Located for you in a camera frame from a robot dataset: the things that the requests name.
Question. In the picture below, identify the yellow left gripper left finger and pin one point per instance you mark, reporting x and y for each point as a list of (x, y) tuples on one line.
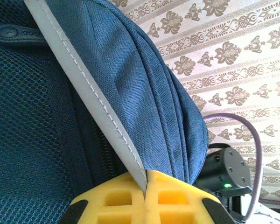
[(116, 210)]

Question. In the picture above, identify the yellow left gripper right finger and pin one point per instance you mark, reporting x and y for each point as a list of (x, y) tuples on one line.
[(177, 205)]

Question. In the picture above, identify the navy blue backpack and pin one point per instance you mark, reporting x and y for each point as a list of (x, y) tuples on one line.
[(60, 105)]

